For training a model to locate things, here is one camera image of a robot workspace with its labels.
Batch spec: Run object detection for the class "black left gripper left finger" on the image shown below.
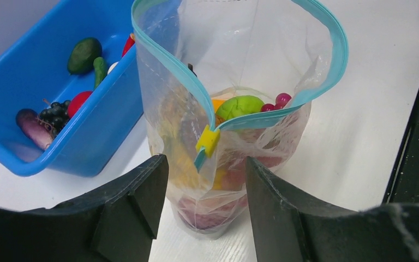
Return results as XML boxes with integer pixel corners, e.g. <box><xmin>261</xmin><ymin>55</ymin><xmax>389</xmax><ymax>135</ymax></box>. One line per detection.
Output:
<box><xmin>0</xmin><ymin>154</ymin><xmax>169</xmax><ymax>261</ymax></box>

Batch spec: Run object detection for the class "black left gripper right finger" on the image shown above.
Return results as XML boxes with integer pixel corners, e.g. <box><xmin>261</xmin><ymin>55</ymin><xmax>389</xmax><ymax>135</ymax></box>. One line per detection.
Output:
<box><xmin>246</xmin><ymin>157</ymin><xmax>419</xmax><ymax>261</ymax></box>

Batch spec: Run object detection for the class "yellow banana bunch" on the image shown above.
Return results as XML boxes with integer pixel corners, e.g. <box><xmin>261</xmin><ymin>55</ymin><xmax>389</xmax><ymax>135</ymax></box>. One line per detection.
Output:
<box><xmin>158</xmin><ymin>90</ymin><xmax>210</xmax><ymax>191</ymax></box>

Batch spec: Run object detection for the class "red grape bunch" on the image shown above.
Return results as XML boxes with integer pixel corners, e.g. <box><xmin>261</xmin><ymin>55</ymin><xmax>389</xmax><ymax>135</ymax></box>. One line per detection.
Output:
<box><xmin>261</xmin><ymin>93</ymin><xmax>292</xmax><ymax>112</ymax></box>

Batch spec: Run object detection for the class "green apple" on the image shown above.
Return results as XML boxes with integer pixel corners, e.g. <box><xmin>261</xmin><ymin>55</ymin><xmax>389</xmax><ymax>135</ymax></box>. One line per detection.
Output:
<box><xmin>216</xmin><ymin>95</ymin><xmax>265</xmax><ymax>121</ymax></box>

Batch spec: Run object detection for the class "clear zip top bag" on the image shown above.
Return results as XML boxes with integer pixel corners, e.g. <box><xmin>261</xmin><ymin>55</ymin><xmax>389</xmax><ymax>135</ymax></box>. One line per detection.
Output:
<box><xmin>131</xmin><ymin>1</ymin><xmax>349</xmax><ymax>239</ymax></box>

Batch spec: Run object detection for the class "purple onion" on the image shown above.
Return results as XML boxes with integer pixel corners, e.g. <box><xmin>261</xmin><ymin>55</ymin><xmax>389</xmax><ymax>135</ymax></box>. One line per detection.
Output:
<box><xmin>177</xmin><ymin>195</ymin><xmax>248</xmax><ymax>233</ymax></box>

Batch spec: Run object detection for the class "yellow bell pepper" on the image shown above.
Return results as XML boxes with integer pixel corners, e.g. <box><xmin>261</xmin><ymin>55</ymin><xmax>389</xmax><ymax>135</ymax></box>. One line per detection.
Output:
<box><xmin>211</xmin><ymin>99</ymin><xmax>225</xmax><ymax>112</ymax></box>

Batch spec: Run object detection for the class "dark black grape bunch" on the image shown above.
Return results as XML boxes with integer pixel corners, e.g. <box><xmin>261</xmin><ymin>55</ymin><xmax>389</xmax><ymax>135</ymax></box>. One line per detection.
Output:
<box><xmin>38</xmin><ymin>100</ymin><xmax>71</xmax><ymax>138</ymax></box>

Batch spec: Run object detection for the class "red apple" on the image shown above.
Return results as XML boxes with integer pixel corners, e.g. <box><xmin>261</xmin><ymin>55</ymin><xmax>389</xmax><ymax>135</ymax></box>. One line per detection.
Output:
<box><xmin>67</xmin><ymin>91</ymin><xmax>93</xmax><ymax>118</ymax></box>

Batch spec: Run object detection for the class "purple eggplant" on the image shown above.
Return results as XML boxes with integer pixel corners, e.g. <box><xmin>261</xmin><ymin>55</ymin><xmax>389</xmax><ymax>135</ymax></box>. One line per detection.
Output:
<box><xmin>16</xmin><ymin>109</ymin><xmax>54</xmax><ymax>150</ymax></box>

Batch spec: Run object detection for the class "green chili pepper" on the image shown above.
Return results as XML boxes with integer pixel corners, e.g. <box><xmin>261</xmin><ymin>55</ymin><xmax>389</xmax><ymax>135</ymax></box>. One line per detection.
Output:
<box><xmin>93</xmin><ymin>57</ymin><xmax>108</xmax><ymax>89</ymax></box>

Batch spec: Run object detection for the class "white mushroom upper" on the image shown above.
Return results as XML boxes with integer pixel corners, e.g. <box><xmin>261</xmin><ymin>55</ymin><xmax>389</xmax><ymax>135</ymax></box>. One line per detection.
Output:
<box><xmin>107</xmin><ymin>61</ymin><xmax>119</xmax><ymax>74</ymax></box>

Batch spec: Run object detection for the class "dark green avocado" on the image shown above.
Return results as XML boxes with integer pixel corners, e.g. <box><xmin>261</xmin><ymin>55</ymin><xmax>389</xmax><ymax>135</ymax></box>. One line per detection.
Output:
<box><xmin>67</xmin><ymin>37</ymin><xmax>103</xmax><ymax>75</ymax></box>

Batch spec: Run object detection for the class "blue plastic bin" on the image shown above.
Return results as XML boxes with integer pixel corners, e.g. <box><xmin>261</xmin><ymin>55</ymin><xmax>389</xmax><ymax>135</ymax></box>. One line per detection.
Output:
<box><xmin>0</xmin><ymin>1</ymin><xmax>142</xmax><ymax>176</ymax></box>

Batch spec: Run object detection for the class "red chili pepper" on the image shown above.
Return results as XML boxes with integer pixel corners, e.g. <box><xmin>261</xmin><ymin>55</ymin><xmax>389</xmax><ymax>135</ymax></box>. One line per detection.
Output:
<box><xmin>121</xmin><ymin>33</ymin><xmax>135</xmax><ymax>57</ymax></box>

